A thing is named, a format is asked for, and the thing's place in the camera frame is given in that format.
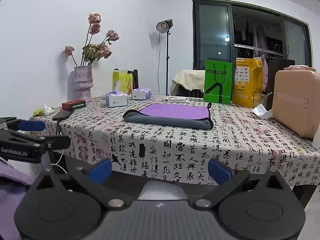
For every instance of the pink hanging garment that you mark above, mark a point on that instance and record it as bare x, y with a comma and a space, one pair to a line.
264, 72

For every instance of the hanging clothes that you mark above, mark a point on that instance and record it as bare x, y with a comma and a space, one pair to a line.
257, 37

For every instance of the calligraphy printed tablecloth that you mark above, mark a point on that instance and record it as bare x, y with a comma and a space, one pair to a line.
175, 150

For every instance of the dark brown paper bag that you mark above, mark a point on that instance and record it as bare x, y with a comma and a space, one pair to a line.
275, 67

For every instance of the white paper receipt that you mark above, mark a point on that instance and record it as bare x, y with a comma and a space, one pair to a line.
260, 110

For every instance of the green wrapper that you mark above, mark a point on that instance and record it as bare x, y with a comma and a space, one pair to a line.
38, 112

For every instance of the crumpled white tissue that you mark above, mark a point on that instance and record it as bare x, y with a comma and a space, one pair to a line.
47, 108

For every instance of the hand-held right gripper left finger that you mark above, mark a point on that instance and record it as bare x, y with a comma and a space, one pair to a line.
101, 171

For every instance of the white flat box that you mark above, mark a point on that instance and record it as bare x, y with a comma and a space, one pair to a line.
175, 99

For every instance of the red flat box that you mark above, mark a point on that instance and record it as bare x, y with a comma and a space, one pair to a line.
72, 105

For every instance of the yellow green carton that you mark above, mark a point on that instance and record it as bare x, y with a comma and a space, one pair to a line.
122, 80

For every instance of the dried pink roses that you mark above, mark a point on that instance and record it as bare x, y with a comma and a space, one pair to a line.
96, 51

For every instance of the pink hard case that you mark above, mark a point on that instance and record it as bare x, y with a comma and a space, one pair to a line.
295, 100

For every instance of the yellow paper bag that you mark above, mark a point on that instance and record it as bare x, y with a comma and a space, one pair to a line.
246, 97

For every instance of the green paper bag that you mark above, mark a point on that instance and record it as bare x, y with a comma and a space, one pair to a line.
225, 97

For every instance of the person's purple clothing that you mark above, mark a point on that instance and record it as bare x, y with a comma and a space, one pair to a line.
12, 195

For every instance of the white object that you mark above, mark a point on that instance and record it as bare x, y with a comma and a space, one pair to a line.
317, 140

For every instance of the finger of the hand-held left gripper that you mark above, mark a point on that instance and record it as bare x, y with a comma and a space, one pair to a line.
32, 125
58, 142

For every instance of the purple tissue box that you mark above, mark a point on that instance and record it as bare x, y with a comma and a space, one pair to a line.
117, 101
141, 93

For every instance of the studio light on stand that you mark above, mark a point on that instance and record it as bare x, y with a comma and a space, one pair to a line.
165, 26

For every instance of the black phone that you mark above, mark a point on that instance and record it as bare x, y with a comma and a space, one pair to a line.
61, 115

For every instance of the dark framed sliding window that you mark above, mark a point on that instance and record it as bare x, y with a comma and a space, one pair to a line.
215, 30

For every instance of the pink fluffy cloth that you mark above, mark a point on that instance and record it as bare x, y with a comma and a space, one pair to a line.
298, 67

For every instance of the cream cloth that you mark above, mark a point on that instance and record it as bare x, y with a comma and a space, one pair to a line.
187, 78

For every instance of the purple and grey towel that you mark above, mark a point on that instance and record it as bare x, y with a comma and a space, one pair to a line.
172, 111

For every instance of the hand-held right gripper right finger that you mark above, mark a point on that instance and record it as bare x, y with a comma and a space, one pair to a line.
220, 171

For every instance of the pink textured vase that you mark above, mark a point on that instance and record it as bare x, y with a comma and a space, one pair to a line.
81, 85

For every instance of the clear plastic cup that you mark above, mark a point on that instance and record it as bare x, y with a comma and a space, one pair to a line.
261, 98

